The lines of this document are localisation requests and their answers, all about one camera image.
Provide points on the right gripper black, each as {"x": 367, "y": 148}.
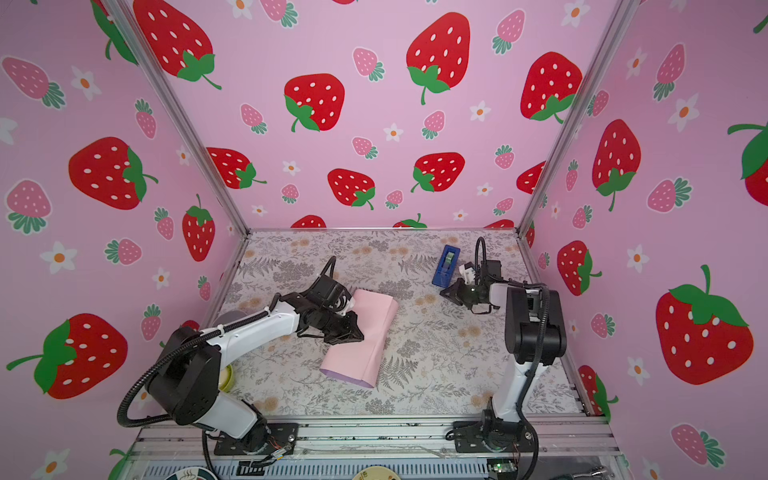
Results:
{"x": 457, "y": 293}

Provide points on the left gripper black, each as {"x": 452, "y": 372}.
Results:
{"x": 351, "y": 331}

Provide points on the purple wrapping paper sheet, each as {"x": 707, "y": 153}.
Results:
{"x": 359, "y": 363}

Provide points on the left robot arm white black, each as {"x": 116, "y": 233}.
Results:
{"x": 183, "y": 384}

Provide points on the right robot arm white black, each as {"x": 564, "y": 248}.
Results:
{"x": 533, "y": 336}

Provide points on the blue tape dispenser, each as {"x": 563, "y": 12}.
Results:
{"x": 446, "y": 266}

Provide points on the grey round lid disc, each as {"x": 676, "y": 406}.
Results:
{"x": 228, "y": 317}

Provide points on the yellow-green tape roll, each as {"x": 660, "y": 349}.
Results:
{"x": 226, "y": 379}

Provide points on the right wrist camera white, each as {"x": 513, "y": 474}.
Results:
{"x": 467, "y": 272}

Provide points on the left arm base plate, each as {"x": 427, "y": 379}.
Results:
{"x": 264, "y": 440}

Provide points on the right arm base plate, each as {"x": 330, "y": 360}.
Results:
{"x": 494, "y": 437}

